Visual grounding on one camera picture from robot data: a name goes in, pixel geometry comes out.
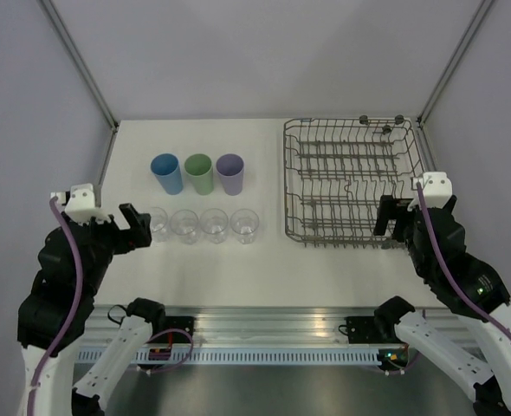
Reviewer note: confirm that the green plastic cup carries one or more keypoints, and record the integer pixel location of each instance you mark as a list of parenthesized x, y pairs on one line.
[(199, 170)]

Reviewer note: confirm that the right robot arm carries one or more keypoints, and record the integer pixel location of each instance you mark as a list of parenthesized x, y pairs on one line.
[(471, 290)]

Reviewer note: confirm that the blue plastic cup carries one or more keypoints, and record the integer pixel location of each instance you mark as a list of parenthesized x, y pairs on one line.
[(166, 169)]

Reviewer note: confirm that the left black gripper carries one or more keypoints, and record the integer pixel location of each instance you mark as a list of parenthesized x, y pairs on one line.
[(140, 229)]

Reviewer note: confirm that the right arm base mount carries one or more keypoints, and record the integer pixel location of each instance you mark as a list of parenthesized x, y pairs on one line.
[(366, 329)]

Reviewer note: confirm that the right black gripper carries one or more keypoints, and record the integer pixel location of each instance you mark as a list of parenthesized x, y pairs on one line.
[(388, 209)]

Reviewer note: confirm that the right aluminium frame post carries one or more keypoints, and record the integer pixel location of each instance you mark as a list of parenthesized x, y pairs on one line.
[(462, 47)]

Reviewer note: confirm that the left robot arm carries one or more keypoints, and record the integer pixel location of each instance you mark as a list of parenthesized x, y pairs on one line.
[(52, 319)]

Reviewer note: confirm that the grey wire dish rack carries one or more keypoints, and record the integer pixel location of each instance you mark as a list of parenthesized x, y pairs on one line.
[(335, 170)]

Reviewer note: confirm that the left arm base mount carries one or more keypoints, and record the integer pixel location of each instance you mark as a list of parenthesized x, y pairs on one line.
[(183, 322)]

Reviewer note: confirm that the aluminium mounting rail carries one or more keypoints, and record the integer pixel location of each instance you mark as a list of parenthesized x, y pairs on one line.
[(268, 327)]

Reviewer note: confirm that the aluminium frame post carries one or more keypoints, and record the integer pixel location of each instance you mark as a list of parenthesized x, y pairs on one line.
[(462, 47), (64, 36)]

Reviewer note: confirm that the clear glass cup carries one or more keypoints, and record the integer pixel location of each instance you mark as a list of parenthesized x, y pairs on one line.
[(159, 225), (215, 225), (245, 224), (185, 225)]

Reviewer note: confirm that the left aluminium frame post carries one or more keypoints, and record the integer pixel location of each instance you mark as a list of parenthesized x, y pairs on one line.
[(64, 36)]

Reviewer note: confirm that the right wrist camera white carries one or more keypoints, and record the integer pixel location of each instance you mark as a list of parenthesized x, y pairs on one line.
[(436, 188)]

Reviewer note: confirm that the purple plastic cup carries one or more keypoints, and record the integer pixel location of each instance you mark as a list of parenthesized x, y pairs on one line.
[(230, 170)]

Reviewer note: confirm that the white slotted cable duct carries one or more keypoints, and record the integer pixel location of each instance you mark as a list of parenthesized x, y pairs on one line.
[(260, 356)]

